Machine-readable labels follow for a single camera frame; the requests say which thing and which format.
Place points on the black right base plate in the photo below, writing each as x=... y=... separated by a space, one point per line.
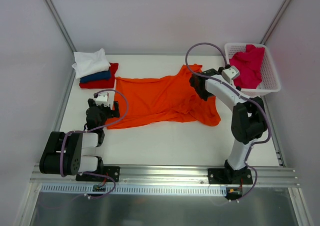
x=229 y=176

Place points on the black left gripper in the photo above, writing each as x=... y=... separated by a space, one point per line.
x=105 y=109

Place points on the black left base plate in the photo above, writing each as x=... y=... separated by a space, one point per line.
x=110 y=171

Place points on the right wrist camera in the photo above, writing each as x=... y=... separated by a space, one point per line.
x=229 y=73

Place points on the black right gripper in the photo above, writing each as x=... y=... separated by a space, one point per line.
x=200 y=86

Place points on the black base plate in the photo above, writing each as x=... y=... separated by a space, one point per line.
x=110 y=171
x=229 y=176

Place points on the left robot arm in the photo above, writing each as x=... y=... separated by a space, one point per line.
x=63 y=153

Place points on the magenta crumpled t-shirt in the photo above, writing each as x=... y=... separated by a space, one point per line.
x=249 y=64

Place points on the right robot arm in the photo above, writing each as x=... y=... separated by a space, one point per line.
x=248 y=122

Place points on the aluminium mounting rail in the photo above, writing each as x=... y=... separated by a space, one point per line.
x=198 y=175

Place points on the orange t-shirt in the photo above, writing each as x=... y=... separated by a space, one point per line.
x=170 y=98

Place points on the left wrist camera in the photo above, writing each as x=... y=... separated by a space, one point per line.
x=102 y=99

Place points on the blue folded t-shirt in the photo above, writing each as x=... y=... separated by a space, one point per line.
x=103 y=75

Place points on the white folded t-shirt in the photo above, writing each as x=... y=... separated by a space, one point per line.
x=90 y=63

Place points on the white plastic basket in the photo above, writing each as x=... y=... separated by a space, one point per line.
x=270 y=80

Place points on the red folded t-shirt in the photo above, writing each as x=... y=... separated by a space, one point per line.
x=102 y=84

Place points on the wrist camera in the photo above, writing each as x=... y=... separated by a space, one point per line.
x=102 y=99
x=229 y=73

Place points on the white slotted cable duct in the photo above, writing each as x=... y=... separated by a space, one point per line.
x=134 y=189

